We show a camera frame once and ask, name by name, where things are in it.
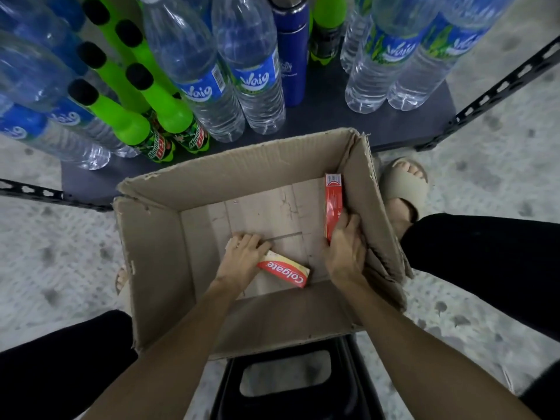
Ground person's left hand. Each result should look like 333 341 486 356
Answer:
214 232 274 294

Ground person's right hand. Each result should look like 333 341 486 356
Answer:
324 210 368 289

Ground red and white toothpaste box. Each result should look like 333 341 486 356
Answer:
225 237 311 288

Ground person's right forearm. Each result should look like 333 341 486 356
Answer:
336 277 540 420

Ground person's left forearm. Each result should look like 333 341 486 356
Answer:
82 279 246 420

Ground person's right foot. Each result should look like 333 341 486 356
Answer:
384 160 428 239

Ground beige right sandal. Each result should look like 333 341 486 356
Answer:
378 157 430 222

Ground beige sandal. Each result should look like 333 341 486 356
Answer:
378 157 430 222
117 280 133 316

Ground brown cardboard box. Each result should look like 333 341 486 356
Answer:
112 128 414 360

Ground dark grey shelf board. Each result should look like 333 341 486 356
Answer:
61 57 456 207

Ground beige left sandal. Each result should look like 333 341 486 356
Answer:
117 280 133 316

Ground black plastic stool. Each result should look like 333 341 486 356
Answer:
209 334 386 420

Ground person's black trousers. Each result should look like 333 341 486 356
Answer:
0 212 560 420

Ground green soda bottle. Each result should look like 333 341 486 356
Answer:
77 41 152 115
114 19 178 97
308 0 348 66
67 78 176 164
125 62 211 155
82 0 137 66

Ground blue metal flask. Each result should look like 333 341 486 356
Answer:
268 0 310 108

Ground row of clear water bottles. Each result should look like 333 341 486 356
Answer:
0 0 519 171

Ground black perforated metal rail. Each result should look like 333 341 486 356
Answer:
415 36 560 153
0 178 114 213

